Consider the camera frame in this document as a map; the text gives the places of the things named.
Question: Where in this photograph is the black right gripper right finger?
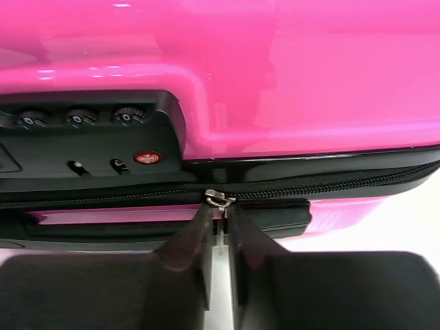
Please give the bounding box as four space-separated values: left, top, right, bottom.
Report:
228 205 439 329

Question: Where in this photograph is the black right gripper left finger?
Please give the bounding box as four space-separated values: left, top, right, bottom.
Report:
1 205 212 329

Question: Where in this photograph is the pink hard-shell suitcase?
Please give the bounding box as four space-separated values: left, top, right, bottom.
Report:
1 1 439 251

